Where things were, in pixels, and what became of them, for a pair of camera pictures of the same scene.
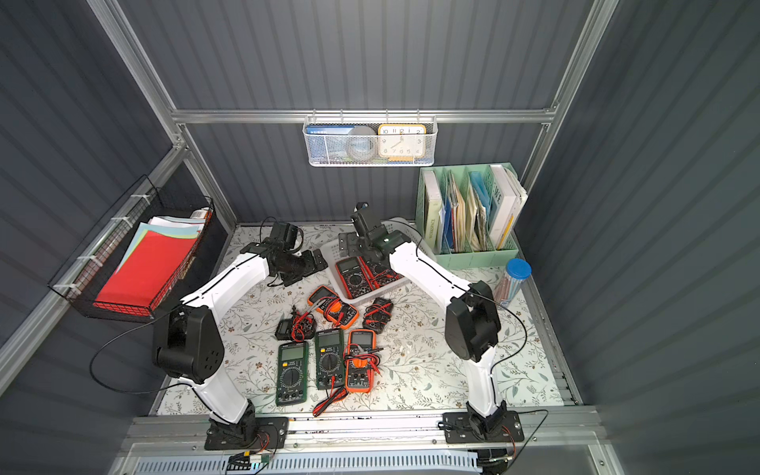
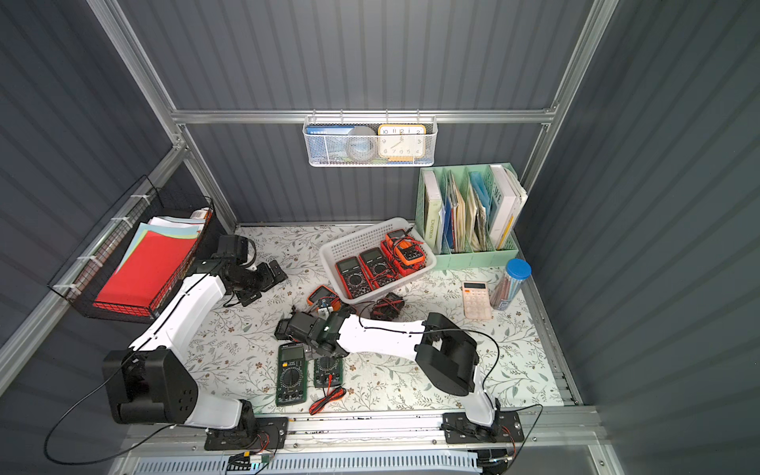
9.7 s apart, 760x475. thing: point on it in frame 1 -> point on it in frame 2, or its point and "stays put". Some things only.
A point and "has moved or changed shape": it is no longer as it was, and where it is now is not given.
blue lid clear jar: (517, 271) stays put
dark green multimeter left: (292, 373) stays put
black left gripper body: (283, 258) -> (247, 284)
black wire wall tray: (138, 258) stays put
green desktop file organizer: (470, 214) stays put
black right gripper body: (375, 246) -> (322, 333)
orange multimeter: (359, 360) has moved or changed shape
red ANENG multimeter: (354, 276) stays put
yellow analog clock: (402, 142) stays put
